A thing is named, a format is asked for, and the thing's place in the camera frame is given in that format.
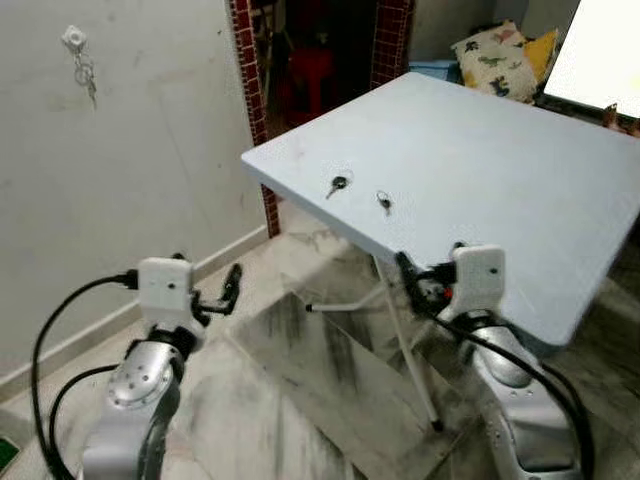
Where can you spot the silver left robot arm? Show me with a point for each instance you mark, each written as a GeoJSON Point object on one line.
{"type": "Point", "coordinates": [140, 400]}

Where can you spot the light blue folding table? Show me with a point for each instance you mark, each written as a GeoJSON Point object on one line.
{"type": "Point", "coordinates": [480, 160]}

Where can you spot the black headed silver key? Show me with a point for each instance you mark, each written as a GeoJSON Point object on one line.
{"type": "Point", "coordinates": [341, 183]}

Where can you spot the blue plastic container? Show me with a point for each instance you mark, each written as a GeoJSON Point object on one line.
{"type": "Point", "coordinates": [435, 70]}

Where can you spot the dinosaur print pillow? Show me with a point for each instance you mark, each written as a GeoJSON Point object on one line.
{"type": "Point", "coordinates": [495, 60]}

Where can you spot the red tiled door jamb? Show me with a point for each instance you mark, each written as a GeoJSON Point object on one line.
{"type": "Point", "coordinates": [392, 40]}
{"type": "Point", "coordinates": [243, 60]}

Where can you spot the yellow pillow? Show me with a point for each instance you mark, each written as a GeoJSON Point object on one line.
{"type": "Point", "coordinates": [543, 52]}

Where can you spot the red plastic stool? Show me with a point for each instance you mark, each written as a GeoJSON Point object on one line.
{"type": "Point", "coordinates": [312, 70]}

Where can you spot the bright white panel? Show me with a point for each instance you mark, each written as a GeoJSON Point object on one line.
{"type": "Point", "coordinates": [600, 50]}

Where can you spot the green mat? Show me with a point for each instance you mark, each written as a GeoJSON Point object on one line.
{"type": "Point", "coordinates": [6, 455]}

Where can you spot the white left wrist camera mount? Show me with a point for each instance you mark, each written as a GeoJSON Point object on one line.
{"type": "Point", "coordinates": [165, 290]}

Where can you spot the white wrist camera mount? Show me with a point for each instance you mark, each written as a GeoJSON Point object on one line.
{"type": "Point", "coordinates": [165, 290]}
{"type": "Point", "coordinates": [478, 280]}

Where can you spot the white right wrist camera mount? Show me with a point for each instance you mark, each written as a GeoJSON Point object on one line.
{"type": "Point", "coordinates": [478, 280]}

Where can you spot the white square wall hook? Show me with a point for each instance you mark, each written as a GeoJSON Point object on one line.
{"type": "Point", "coordinates": [74, 38]}

